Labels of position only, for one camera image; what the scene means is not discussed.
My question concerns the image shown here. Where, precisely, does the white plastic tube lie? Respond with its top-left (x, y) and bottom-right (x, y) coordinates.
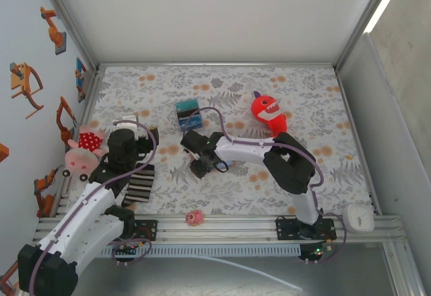
top-left (188, 254), bottom-right (304, 292)

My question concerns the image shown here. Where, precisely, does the blue and black small box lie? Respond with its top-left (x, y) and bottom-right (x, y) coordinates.
top-left (175, 98), bottom-right (205, 133)

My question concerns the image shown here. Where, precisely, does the black credit card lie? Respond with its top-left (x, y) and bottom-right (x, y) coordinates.
top-left (177, 109), bottom-right (202, 122)

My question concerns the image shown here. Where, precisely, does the white slotted cable duct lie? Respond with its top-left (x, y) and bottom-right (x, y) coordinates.
top-left (100, 244), bottom-right (302, 257)

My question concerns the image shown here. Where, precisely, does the pink donut toy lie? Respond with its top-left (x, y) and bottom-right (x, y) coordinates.
top-left (185, 209), bottom-right (205, 226)

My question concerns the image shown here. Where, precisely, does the orange gripper wall sticker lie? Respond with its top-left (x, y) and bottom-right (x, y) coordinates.
top-left (9, 62), bottom-right (44, 120)

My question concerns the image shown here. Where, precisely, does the pink pig plush toy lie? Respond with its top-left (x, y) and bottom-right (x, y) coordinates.
top-left (61, 123), bottom-right (109, 182)

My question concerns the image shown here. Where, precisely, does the black controller circuit board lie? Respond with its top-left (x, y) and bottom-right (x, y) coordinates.
top-left (298, 242), bottom-right (333, 262)
top-left (114, 244), bottom-right (139, 256)

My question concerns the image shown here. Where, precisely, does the white light strip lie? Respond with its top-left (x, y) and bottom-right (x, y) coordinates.
top-left (365, 0), bottom-right (410, 34)

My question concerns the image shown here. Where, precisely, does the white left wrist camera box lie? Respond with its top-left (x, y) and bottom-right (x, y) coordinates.
top-left (113, 114), bottom-right (139, 131)

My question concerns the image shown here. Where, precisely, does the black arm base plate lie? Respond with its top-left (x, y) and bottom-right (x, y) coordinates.
top-left (275, 217), bottom-right (337, 242)
top-left (110, 219), bottom-right (159, 242)

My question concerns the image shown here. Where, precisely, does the blue credit card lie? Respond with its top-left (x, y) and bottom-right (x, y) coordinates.
top-left (179, 116), bottom-right (204, 131)

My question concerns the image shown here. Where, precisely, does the teal credit card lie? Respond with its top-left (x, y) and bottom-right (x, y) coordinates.
top-left (176, 98), bottom-right (200, 114)

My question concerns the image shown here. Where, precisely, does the floral fern tablecloth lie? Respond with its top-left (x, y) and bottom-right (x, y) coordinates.
top-left (65, 65), bottom-right (374, 217)

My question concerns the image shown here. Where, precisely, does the wide aluminium frame rail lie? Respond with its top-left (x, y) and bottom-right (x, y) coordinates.
top-left (32, 215), bottom-right (403, 244)

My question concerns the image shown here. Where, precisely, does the red shark plush toy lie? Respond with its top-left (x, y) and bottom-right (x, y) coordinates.
top-left (251, 89), bottom-right (289, 138)

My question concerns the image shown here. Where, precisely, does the black white striped sock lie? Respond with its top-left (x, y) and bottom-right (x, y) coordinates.
top-left (120, 163), bottom-right (156, 209)

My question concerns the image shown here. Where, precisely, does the aluminium frame post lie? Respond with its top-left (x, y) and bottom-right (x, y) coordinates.
top-left (35, 0), bottom-right (100, 71)
top-left (335, 0), bottom-right (400, 73)

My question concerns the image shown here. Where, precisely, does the blue orange wall sticker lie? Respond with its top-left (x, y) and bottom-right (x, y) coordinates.
top-left (74, 57), bottom-right (90, 104)

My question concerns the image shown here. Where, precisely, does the white square clock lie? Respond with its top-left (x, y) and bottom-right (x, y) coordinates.
top-left (342, 204), bottom-right (376, 233)

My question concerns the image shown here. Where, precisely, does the thin aluminium frame rail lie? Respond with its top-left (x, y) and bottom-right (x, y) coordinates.
top-left (96, 61), bottom-right (337, 69)

